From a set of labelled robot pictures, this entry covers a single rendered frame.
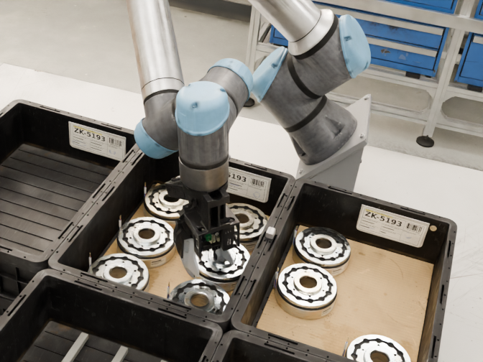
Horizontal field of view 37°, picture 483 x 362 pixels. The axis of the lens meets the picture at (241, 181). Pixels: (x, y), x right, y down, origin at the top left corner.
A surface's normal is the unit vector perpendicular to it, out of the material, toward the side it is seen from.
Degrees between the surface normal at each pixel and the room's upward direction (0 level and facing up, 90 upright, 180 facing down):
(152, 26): 29
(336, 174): 90
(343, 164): 90
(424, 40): 90
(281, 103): 93
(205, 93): 6
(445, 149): 0
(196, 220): 6
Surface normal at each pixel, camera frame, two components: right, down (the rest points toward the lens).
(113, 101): 0.10, -0.79
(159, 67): 0.04, -0.40
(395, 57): -0.26, 0.57
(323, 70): -0.20, 0.73
